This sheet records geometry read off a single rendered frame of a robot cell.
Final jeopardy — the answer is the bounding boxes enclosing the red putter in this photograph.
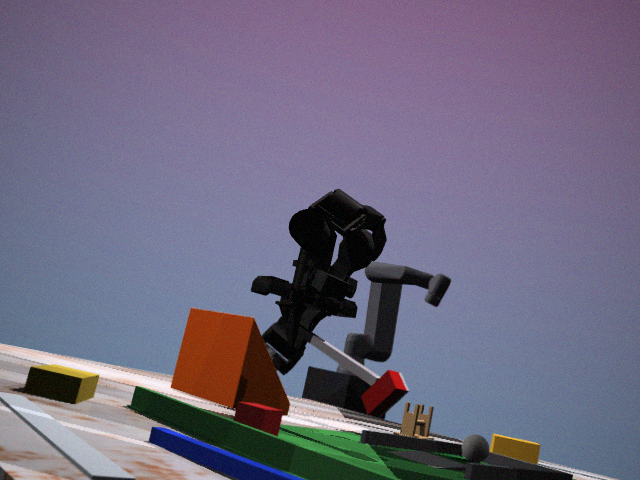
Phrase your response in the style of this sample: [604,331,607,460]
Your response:
[298,324,409,417]

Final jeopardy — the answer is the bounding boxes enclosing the green putting mat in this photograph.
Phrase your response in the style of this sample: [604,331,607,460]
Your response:
[126,405,469,480]

